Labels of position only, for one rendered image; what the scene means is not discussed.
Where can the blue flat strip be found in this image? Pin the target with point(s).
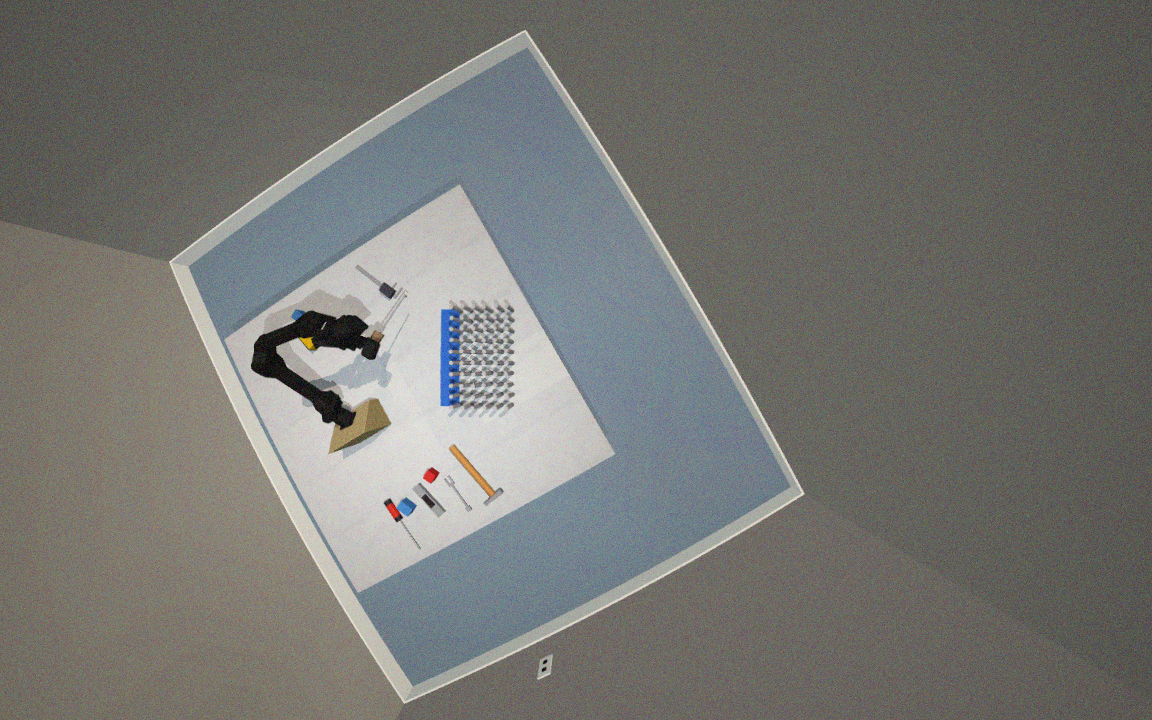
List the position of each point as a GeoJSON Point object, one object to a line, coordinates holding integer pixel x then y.
{"type": "Point", "coordinates": [446, 357]}

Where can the wooden-handled hammer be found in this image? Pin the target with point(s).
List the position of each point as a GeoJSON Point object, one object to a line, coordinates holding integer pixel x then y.
{"type": "Point", "coordinates": [473, 472]}

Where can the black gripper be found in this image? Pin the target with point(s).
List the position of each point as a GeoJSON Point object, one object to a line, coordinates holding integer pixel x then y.
{"type": "Point", "coordinates": [369, 347]}

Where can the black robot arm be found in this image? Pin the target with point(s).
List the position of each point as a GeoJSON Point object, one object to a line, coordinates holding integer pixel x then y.
{"type": "Point", "coordinates": [267, 363]}

